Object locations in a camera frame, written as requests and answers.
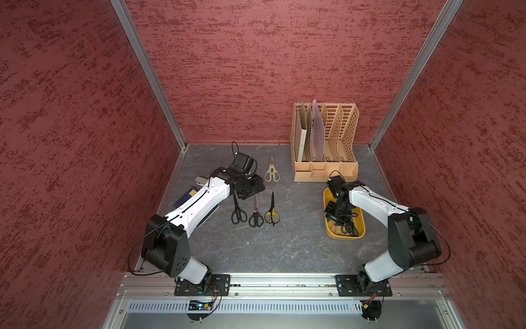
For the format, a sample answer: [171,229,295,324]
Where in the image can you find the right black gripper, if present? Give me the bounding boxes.
[323,198,353,226]

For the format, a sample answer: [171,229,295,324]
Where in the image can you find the yellow plastic storage tray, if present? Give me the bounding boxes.
[323,188,366,241]

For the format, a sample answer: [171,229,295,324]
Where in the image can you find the large black handled scissors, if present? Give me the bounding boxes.
[231,193,248,225]

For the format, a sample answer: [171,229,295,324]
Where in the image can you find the cream handled kitchen scissors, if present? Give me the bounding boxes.
[264,154,281,182]

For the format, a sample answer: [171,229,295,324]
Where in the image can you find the yellow black handled scissors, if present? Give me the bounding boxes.
[264,193,280,226]

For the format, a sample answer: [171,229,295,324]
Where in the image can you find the dark grey handled scissors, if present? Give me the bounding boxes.
[341,222,360,237]

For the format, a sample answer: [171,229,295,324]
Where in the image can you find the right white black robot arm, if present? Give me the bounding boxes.
[325,180,442,293]

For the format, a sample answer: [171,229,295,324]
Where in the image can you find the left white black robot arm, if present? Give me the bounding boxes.
[141,167,265,285]

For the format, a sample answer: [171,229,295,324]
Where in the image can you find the dark blue notebook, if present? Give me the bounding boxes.
[173,186,219,227]

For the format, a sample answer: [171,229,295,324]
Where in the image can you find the translucent purple document folder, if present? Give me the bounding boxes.
[310,100,325,162]

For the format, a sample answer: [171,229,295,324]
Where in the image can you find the tan plastic file organizer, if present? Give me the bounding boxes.
[290,102,360,182]

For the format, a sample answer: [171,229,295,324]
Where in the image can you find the beige paper folder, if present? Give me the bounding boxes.
[295,103,308,162]

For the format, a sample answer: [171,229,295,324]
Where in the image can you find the right controller board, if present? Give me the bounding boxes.
[362,301,382,322]

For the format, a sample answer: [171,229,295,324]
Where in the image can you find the controller board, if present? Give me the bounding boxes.
[186,300,215,322]
[362,301,382,322]

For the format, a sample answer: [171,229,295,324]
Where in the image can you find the left controller board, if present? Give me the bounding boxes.
[186,300,215,322]

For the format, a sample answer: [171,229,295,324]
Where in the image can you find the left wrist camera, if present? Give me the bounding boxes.
[229,152,258,177]

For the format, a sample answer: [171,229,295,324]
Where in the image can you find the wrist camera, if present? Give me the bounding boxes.
[229,152,258,177]
[327,175,348,200]

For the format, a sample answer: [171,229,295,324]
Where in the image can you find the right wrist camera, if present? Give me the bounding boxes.
[327,175,348,200]

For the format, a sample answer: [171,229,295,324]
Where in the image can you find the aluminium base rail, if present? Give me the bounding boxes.
[116,272,452,300]

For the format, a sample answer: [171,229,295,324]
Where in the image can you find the left metal corner post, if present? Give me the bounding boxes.
[110,0,188,152]

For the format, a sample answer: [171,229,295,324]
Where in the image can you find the metal corner post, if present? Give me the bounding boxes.
[368,0,463,153]
[110,0,188,152]

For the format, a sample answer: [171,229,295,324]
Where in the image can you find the right metal corner post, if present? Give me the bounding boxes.
[368,0,463,153]

